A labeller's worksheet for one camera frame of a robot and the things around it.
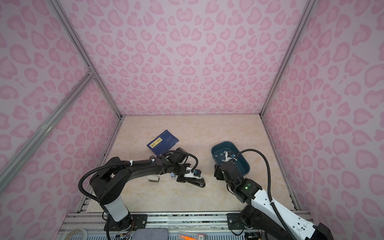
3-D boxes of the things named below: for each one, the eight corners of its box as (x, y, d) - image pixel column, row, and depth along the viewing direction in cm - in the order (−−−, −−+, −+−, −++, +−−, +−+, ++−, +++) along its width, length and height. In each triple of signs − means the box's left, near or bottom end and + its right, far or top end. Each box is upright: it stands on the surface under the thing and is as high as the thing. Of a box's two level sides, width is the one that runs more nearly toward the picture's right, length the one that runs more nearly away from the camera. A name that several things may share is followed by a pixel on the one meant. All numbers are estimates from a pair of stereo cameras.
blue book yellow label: (147, 147, 104) (146, 145, 102) (167, 131, 113) (166, 129, 111) (159, 158, 99) (158, 156, 97) (179, 140, 108) (178, 138, 105)
